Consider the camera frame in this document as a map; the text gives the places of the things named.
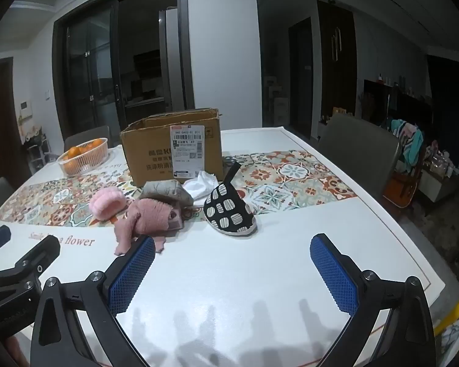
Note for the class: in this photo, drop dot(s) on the pink fluffy ball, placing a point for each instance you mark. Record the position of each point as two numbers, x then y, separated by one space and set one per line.
105 202

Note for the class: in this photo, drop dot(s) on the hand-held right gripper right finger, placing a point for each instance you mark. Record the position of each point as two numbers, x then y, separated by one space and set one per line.
334 275

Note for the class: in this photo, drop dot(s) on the floral patterned table cover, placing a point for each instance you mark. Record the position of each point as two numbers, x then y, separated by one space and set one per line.
290 176

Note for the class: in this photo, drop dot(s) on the black white patterned oven mitt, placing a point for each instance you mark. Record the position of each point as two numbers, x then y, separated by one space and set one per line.
225 208

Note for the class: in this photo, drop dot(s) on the pink knitted cloth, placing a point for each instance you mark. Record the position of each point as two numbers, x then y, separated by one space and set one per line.
145 214

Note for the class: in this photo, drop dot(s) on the grey cloth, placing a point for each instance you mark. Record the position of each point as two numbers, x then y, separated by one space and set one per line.
164 189

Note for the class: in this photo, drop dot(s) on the white wall intercom panel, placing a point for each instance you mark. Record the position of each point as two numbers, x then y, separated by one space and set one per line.
25 109

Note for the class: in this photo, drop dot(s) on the yellow plastic object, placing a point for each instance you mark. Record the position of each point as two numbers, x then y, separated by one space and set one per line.
455 311

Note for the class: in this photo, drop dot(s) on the dark sliding glass door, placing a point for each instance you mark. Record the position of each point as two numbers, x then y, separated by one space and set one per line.
91 65

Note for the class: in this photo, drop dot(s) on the dark wooden door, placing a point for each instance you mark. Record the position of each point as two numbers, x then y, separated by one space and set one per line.
301 80

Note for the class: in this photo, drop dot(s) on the tall brown cabinet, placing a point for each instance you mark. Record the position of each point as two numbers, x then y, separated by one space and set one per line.
336 61

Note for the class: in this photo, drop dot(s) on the brown cardboard box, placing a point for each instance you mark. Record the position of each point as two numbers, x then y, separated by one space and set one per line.
157 160

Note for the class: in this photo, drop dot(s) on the white shelf rack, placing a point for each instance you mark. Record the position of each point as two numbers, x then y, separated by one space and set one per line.
36 153

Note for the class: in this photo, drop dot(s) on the orange wooden chair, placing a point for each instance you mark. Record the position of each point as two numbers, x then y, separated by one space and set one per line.
399 191

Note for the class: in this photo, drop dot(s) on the pile of oranges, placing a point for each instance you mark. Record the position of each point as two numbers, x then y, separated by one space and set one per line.
74 151

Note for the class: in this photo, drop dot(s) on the white cloth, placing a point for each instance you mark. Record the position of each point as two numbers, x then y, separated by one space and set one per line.
201 185

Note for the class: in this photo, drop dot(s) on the low white bench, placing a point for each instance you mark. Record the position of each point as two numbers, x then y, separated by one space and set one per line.
436 183

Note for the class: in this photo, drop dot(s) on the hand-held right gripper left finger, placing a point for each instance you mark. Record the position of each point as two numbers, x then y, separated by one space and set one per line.
132 275

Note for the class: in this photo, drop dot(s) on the teal striped clothes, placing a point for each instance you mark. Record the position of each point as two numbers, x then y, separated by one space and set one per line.
405 141

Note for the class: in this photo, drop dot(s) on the dark sideboard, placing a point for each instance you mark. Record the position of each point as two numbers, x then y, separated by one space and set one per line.
397 103

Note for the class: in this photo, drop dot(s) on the white plastic basket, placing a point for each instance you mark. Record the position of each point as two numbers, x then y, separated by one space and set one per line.
84 162

